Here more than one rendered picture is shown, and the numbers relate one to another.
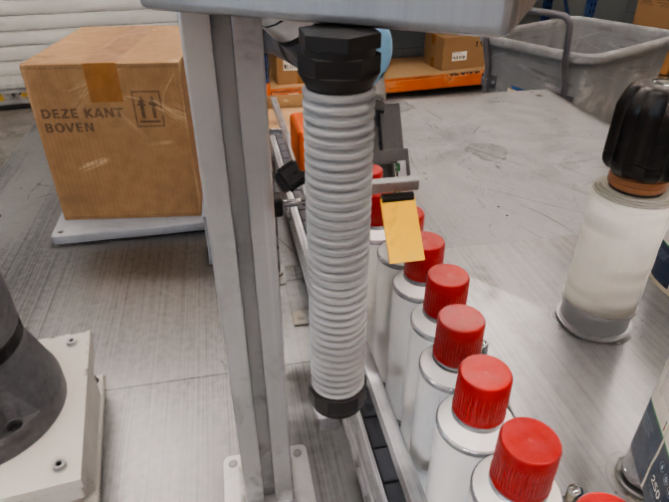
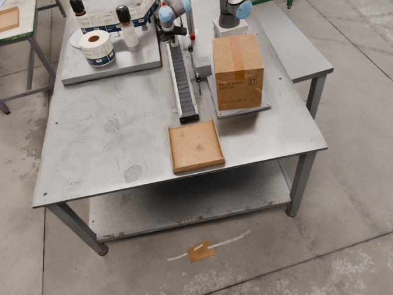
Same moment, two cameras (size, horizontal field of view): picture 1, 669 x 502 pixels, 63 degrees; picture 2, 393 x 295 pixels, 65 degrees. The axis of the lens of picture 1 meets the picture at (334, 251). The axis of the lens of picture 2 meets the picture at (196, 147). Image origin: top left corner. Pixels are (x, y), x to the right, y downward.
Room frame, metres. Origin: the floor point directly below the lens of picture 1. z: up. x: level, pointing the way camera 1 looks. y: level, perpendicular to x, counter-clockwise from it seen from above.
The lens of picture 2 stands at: (2.39, 0.32, 2.12)
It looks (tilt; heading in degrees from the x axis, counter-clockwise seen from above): 52 degrees down; 190
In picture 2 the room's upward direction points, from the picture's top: 11 degrees counter-clockwise
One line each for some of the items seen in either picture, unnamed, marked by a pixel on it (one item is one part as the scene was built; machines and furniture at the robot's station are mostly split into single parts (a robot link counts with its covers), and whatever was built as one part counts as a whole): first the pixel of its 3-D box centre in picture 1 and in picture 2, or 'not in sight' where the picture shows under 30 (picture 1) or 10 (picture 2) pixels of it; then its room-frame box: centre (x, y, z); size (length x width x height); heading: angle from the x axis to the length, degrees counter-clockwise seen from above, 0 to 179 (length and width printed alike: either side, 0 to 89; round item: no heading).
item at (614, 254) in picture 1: (625, 216); (127, 28); (0.54, -0.33, 1.03); 0.09 x 0.09 x 0.30
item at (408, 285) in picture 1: (416, 332); not in sight; (0.40, -0.08, 0.98); 0.05 x 0.05 x 0.20
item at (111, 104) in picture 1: (138, 117); (236, 72); (1.01, 0.37, 0.99); 0.30 x 0.24 x 0.27; 4
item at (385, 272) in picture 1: (399, 299); not in sight; (0.45, -0.07, 0.98); 0.05 x 0.05 x 0.20
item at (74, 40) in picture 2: not in sight; (90, 36); (0.36, -0.69, 0.89); 0.31 x 0.31 x 0.01
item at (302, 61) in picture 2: not in sight; (238, 48); (0.54, 0.40, 0.81); 0.90 x 0.90 x 0.04; 18
